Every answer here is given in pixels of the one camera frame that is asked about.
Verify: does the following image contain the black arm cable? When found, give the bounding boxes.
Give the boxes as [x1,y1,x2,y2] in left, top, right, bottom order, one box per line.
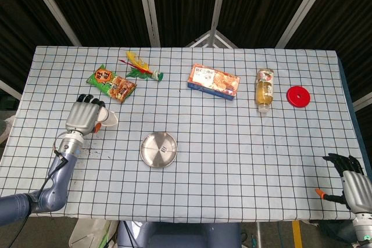
[5,131,76,248]

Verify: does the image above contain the white paper cup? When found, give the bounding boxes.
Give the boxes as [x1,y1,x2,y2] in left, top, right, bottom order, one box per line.
[95,107,119,128]

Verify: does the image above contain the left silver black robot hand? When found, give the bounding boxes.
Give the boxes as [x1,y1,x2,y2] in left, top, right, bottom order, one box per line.
[65,94,106,136]

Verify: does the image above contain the blue checked tablecloth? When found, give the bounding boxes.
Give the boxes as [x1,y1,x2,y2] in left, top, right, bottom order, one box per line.
[0,45,367,221]

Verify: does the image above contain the colourful feather shuttlecock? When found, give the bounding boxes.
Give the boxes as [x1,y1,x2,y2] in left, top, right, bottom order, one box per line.
[118,51,164,82]

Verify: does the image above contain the plastic tea bottle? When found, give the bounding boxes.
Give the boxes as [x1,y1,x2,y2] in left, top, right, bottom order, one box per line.
[255,68,276,114]

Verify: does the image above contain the blue-grey robot torso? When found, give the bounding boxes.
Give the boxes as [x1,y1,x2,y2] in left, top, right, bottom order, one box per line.
[116,221,242,248]

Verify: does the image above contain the white frame crossbar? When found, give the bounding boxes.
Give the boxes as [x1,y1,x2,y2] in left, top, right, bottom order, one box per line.
[0,78,23,101]
[352,91,372,112]

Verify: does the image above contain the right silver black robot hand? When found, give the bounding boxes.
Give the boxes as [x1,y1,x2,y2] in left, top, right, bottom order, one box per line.
[315,153,372,213]

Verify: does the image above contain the round stainless steel plate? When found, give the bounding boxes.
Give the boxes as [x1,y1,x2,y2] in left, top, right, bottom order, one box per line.
[139,131,178,168]

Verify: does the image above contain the white bundle beside table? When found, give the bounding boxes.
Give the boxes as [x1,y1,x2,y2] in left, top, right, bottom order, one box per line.
[0,114,16,146]

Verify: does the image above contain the white plastic bag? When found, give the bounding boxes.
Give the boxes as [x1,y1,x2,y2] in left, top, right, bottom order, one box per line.
[69,218,117,248]

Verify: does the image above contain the white triangular frame brace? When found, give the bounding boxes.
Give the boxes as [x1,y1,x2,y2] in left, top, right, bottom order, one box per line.
[185,29,239,49]

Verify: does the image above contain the blue orange biscuit box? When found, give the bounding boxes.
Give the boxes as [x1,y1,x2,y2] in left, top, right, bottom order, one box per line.
[187,62,241,102]

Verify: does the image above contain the green snack bag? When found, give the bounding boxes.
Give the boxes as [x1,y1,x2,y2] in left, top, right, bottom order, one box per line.
[85,64,138,104]

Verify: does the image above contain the red plastic disc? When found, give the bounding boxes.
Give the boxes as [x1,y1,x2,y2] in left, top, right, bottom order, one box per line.
[286,85,312,109]

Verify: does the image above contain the white frame post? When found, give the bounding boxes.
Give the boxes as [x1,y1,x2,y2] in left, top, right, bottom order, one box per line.
[208,0,230,47]
[22,0,83,47]
[274,0,333,49]
[135,0,162,48]

